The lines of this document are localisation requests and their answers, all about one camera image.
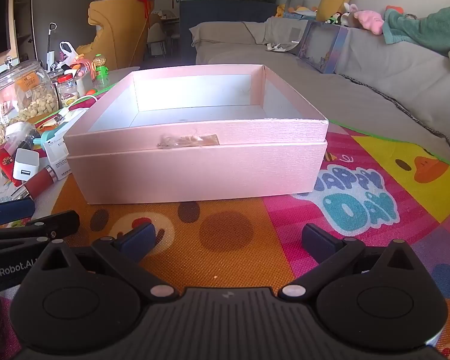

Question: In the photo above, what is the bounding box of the white crumpled paper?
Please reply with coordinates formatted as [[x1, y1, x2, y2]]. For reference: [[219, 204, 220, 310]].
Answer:
[[266, 40, 302, 52]]

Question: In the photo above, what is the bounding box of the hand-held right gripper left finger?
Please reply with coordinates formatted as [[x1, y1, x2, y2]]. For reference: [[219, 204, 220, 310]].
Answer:
[[37, 222, 178, 304]]

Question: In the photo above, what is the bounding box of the pink cardboard box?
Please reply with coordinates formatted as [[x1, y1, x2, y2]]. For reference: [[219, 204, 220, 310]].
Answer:
[[62, 64, 329, 205]]

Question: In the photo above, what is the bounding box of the white plastic bag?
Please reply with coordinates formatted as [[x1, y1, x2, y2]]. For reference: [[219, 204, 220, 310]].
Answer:
[[59, 41, 77, 62]]

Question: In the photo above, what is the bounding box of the green toy candy dispenser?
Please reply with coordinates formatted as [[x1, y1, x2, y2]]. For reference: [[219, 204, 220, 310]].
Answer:
[[92, 53, 111, 90]]

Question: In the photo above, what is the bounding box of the yellow plush toy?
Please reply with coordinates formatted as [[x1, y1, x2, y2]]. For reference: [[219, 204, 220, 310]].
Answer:
[[275, 4, 317, 17]]

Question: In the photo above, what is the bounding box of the maroon lipstick tube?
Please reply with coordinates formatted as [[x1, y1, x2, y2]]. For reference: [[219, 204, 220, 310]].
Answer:
[[22, 167, 57, 199]]

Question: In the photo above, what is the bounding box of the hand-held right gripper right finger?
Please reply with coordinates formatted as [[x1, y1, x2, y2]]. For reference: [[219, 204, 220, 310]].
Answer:
[[278, 223, 424, 304]]

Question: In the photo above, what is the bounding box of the yellow armchair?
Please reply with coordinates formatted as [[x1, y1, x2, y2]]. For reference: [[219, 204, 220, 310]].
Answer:
[[77, 0, 162, 70]]

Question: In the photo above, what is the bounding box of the small red-lidded plastic jar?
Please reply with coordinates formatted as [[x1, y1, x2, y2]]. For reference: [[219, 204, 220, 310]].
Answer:
[[56, 74, 79, 109]]

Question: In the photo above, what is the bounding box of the glass jar of peanuts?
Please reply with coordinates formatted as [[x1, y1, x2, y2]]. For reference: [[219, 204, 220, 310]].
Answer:
[[0, 55, 61, 147]]

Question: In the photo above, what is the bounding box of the white USB charger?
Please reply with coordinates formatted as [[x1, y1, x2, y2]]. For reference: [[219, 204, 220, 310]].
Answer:
[[12, 148, 42, 186]]

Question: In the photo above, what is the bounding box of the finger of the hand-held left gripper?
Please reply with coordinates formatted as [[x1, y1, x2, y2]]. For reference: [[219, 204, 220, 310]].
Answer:
[[0, 210, 80, 247], [0, 198, 35, 229]]

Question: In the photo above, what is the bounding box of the small white carton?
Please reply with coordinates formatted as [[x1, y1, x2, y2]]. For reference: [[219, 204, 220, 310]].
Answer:
[[43, 137, 74, 181]]

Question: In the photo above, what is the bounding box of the teal plastic holder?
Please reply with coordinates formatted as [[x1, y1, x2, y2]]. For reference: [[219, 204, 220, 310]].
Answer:
[[34, 127, 66, 145]]

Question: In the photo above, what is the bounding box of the colourful snack packet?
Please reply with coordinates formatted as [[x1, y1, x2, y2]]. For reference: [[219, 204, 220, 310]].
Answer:
[[41, 107, 89, 128]]

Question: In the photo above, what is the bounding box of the white bunny plush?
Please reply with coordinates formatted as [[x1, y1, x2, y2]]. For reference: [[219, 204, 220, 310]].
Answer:
[[339, 3, 361, 27]]

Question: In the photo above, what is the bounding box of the teal blanket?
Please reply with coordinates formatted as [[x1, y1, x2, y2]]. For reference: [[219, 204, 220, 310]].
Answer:
[[382, 5, 450, 59]]

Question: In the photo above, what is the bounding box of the purple picture box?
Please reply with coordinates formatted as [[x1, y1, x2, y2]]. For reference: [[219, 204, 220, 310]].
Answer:
[[296, 20, 350, 74]]

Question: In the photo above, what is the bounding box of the dark blue cabinet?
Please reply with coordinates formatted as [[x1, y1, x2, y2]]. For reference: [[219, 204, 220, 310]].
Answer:
[[179, 0, 278, 64]]

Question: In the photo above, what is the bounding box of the pink plush toy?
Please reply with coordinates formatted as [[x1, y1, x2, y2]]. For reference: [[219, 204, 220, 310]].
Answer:
[[354, 9, 385, 36]]

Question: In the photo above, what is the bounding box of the colourful cartoon play mat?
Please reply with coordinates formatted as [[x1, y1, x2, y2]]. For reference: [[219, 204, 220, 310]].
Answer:
[[0, 118, 450, 360]]

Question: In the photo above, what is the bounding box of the red patterned lighter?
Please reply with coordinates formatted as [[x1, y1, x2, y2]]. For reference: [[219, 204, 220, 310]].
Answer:
[[0, 147, 17, 187]]

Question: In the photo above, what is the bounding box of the white floor mop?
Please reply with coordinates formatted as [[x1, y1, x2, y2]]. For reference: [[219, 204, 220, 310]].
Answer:
[[45, 22, 58, 70]]

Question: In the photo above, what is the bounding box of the grey sofa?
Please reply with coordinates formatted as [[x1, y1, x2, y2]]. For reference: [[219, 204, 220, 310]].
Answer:
[[189, 17, 450, 166]]

